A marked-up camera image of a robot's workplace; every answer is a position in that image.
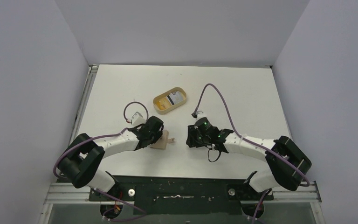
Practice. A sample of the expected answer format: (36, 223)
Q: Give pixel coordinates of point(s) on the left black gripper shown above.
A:
(156, 137)

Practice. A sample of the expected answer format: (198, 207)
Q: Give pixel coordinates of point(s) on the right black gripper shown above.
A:
(192, 138)

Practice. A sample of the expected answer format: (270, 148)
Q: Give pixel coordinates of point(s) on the beige leather card holder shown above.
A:
(163, 141)

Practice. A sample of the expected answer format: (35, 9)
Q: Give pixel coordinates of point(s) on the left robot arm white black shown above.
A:
(80, 162)

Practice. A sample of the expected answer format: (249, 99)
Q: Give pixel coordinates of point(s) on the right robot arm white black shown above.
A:
(287, 163)

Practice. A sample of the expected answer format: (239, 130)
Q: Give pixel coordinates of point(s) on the grey card with black stripe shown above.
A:
(175, 97)

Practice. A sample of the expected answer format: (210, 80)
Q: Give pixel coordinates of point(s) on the beige oval tray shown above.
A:
(165, 95)

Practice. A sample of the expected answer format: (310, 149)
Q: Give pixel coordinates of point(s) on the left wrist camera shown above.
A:
(137, 119)

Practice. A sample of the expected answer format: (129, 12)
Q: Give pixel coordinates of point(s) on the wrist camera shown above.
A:
(198, 115)
(137, 119)

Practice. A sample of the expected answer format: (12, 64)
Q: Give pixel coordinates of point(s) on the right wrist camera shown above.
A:
(198, 115)

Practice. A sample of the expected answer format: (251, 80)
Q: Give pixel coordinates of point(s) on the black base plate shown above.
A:
(181, 196)

